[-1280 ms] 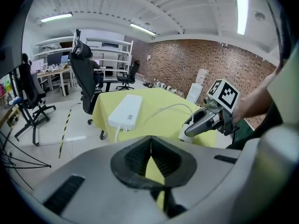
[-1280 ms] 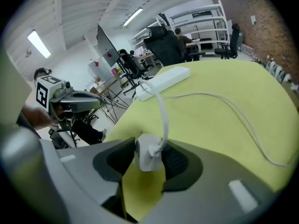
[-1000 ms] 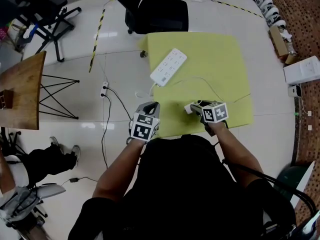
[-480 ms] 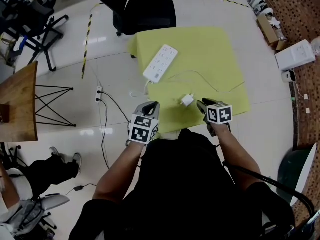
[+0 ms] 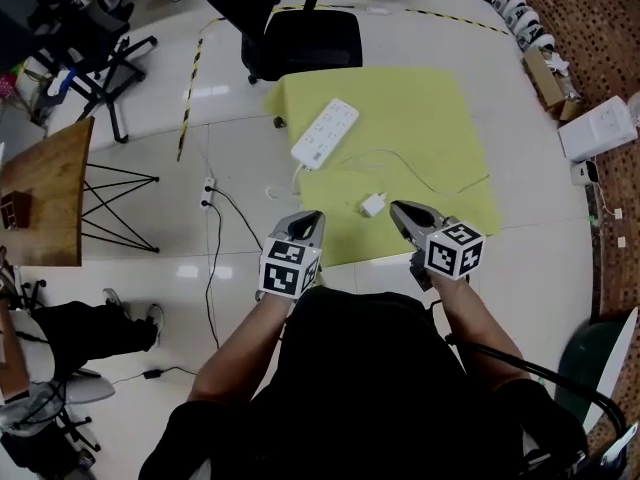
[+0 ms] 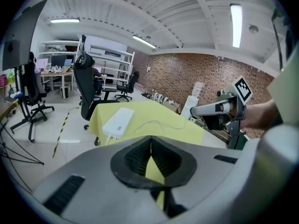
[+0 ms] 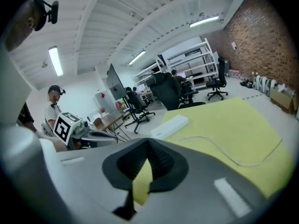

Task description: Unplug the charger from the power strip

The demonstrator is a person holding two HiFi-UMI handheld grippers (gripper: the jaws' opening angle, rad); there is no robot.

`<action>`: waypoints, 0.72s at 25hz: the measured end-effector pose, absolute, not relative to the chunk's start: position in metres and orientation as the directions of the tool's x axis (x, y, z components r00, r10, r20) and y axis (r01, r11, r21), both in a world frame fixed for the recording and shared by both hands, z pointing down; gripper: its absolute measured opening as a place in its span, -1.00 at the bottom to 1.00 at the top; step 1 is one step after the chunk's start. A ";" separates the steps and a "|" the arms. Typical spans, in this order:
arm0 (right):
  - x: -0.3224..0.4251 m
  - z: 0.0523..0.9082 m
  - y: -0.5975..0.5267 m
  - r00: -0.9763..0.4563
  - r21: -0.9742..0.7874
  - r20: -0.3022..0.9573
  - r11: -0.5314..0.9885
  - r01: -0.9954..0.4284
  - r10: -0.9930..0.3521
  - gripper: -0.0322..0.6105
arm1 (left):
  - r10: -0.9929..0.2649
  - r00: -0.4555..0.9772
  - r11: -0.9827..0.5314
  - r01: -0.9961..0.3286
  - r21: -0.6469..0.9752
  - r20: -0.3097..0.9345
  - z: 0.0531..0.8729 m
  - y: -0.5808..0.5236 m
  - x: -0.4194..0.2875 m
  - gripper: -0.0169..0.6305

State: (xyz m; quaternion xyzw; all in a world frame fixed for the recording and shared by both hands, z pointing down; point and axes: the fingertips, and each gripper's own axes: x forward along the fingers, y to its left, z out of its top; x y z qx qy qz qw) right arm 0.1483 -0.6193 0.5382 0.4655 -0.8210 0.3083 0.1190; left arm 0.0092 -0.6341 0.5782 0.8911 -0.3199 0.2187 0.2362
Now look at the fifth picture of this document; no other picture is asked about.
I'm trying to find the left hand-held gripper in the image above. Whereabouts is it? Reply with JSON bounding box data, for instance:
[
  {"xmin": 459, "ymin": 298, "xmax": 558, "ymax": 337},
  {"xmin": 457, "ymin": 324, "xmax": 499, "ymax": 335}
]
[{"xmin": 254, "ymin": 210, "xmax": 327, "ymax": 302}]

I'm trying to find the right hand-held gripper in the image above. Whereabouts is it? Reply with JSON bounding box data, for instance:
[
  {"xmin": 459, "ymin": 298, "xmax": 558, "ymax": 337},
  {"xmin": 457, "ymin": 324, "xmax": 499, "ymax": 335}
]
[{"xmin": 389, "ymin": 199, "xmax": 487, "ymax": 292}]

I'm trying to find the white charger with cable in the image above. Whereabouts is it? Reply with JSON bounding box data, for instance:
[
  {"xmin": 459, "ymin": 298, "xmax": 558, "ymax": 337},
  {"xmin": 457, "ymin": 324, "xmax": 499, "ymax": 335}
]
[{"xmin": 338, "ymin": 147, "xmax": 492, "ymax": 198}]

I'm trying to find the white charger plug adapter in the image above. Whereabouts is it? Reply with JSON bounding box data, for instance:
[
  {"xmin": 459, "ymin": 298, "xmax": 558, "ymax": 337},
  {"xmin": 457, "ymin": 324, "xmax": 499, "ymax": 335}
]
[{"xmin": 358, "ymin": 191, "xmax": 389, "ymax": 219}]

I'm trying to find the person's left forearm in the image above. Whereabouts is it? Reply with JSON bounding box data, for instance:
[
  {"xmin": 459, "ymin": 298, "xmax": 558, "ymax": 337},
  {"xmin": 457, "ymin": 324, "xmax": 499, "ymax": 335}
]
[{"xmin": 187, "ymin": 287, "xmax": 296, "ymax": 403}]

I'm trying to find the person's right forearm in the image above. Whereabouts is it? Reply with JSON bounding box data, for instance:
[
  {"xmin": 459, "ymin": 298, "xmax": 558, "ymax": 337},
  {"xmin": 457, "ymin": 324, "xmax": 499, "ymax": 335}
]
[{"xmin": 427, "ymin": 270, "xmax": 532, "ymax": 392}]

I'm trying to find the small white device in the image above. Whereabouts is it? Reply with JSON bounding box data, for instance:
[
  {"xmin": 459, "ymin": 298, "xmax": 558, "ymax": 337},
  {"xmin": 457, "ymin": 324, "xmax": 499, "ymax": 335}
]
[{"xmin": 570, "ymin": 159, "xmax": 600, "ymax": 188}]

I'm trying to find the person's torso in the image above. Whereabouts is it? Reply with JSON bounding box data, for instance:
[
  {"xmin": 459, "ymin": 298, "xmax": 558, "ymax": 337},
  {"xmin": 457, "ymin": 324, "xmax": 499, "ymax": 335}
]
[{"xmin": 137, "ymin": 285, "xmax": 589, "ymax": 480}]

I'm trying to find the open cardboard box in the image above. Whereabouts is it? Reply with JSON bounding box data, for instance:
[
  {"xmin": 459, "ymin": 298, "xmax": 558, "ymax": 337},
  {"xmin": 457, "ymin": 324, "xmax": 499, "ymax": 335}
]
[{"xmin": 522, "ymin": 45, "xmax": 585, "ymax": 122}]

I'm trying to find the black high-back office chair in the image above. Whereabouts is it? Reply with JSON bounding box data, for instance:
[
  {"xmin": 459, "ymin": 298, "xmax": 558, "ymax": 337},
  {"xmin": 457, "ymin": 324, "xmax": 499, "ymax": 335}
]
[{"xmin": 198, "ymin": 0, "xmax": 365, "ymax": 87}]

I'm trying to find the white carton box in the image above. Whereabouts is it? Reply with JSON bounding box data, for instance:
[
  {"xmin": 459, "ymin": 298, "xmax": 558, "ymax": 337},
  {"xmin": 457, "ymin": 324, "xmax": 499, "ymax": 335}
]
[{"xmin": 557, "ymin": 95, "xmax": 640, "ymax": 163}]

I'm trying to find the green chair with white rim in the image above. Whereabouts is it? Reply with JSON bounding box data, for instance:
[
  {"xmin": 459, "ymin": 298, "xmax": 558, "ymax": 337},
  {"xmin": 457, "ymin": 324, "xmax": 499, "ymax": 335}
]
[{"xmin": 553, "ymin": 306, "xmax": 640, "ymax": 442}]

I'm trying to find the row of white black headsets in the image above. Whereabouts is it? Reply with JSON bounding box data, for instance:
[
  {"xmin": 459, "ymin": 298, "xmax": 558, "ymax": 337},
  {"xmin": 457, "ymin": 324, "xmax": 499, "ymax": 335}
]
[{"xmin": 459, "ymin": 0, "xmax": 557, "ymax": 53}]

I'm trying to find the black chair base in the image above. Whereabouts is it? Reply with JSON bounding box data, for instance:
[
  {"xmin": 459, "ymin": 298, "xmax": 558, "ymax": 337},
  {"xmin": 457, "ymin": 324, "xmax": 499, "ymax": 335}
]
[{"xmin": 12, "ymin": 278, "xmax": 47, "ymax": 314}]

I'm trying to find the small wooden box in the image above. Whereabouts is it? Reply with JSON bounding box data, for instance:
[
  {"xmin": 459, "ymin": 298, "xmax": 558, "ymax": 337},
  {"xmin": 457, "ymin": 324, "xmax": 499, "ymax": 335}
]
[{"xmin": 0, "ymin": 190, "xmax": 33, "ymax": 231}]

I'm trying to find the brown wooden cabinet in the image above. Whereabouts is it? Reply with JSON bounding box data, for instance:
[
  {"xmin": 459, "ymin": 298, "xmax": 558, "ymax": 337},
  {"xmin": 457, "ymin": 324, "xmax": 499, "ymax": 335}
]
[{"xmin": 0, "ymin": 297, "xmax": 31, "ymax": 404}]

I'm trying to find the large black monitor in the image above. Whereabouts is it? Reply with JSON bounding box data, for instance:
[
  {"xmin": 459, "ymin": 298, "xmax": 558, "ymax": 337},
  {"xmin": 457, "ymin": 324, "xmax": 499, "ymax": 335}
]
[{"xmin": 0, "ymin": 0, "xmax": 42, "ymax": 75}]

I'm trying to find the white charging cable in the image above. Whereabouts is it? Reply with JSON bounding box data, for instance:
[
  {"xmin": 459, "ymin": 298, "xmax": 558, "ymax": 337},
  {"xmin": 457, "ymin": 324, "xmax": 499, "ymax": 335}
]
[{"xmin": 263, "ymin": 163, "xmax": 307, "ymax": 202}]

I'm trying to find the black rig cable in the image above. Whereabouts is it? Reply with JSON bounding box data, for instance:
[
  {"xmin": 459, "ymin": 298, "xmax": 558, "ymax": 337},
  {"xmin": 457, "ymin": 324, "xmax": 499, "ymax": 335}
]
[{"xmin": 432, "ymin": 297, "xmax": 629, "ymax": 449}]

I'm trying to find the thin white cable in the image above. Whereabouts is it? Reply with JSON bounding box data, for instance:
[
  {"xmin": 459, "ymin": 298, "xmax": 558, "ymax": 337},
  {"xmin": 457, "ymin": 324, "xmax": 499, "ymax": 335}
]
[{"xmin": 597, "ymin": 182, "xmax": 621, "ymax": 218}]

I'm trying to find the wooden table with wire legs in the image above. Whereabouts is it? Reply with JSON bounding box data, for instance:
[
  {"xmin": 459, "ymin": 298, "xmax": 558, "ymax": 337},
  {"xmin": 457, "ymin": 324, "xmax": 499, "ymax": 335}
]
[{"xmin": 0, "ymin": 116, "xmax": 161, "ymax": 268}]

